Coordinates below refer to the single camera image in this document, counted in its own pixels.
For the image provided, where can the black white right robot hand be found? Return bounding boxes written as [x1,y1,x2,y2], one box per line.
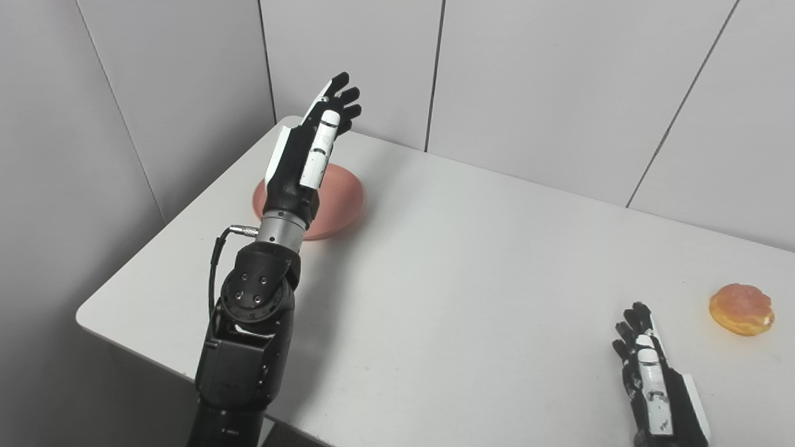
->
[612,302,712,447]

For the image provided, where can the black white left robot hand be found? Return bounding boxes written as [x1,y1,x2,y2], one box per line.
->
[263,72,363,227]

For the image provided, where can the pink round plate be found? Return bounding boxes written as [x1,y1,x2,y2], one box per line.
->
[252,163,365,241]

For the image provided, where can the glazed cream puff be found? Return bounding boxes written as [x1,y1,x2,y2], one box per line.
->
[709,283,776,337]

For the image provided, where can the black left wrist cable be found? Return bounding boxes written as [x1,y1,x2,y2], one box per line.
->
[208,225,259,323]

